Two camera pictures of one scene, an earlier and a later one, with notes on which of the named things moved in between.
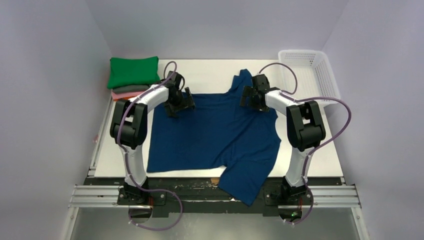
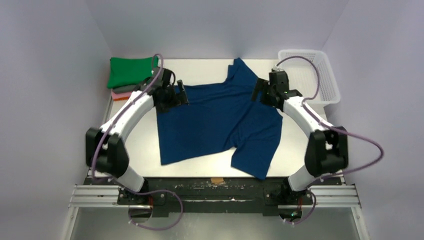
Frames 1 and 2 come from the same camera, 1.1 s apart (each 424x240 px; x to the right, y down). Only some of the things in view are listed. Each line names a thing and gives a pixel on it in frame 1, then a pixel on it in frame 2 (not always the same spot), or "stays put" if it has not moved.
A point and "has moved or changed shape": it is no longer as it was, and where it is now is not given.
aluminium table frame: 85,195 stays put
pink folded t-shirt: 120,95 stays put
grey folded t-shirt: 130,89 stays put
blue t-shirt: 217,133 has moved or changed shape
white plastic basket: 315,77 stays put
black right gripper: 248,96 → 262,93
